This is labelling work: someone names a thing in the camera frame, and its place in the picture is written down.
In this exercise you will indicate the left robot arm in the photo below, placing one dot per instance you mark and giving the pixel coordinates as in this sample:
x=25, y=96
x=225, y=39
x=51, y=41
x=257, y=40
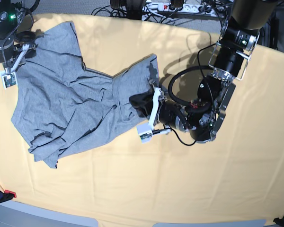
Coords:
x=203, y=117

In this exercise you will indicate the white power strip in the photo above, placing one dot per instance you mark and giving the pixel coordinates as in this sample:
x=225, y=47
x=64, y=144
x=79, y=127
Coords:
x=165, y=9

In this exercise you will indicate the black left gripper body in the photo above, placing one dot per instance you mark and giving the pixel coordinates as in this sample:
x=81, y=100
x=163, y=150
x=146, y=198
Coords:
x=174, y=115

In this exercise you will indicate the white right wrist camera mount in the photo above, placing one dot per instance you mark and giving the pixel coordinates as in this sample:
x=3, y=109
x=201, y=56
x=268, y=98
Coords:
x=9, y=74

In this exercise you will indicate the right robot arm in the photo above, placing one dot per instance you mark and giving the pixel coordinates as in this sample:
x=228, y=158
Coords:
x=12, y=15

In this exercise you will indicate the grey t-shirt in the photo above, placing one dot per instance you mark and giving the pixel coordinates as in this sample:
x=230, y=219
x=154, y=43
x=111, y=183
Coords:
x=65, y=108

